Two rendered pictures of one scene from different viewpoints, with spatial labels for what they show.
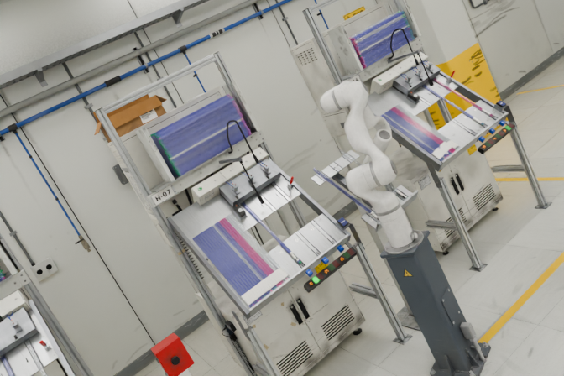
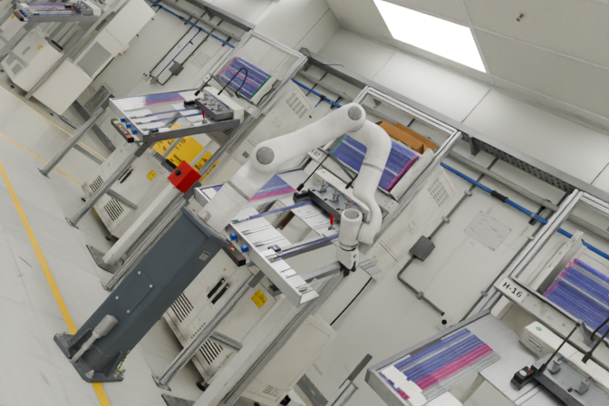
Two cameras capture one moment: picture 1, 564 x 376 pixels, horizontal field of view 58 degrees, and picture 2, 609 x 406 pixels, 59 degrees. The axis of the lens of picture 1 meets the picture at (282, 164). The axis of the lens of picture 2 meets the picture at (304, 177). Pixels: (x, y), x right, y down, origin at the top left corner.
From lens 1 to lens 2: 3.04 m
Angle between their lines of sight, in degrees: 70
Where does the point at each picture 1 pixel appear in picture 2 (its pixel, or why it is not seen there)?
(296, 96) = not seen: outside the picture
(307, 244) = (255, 229)
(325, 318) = not seen: hidden behind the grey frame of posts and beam
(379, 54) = (581, 313)
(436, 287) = (152, 260)
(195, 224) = (292, 178)
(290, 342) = (192, 293)
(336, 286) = (240, 327)
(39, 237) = not seen: hidden behind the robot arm
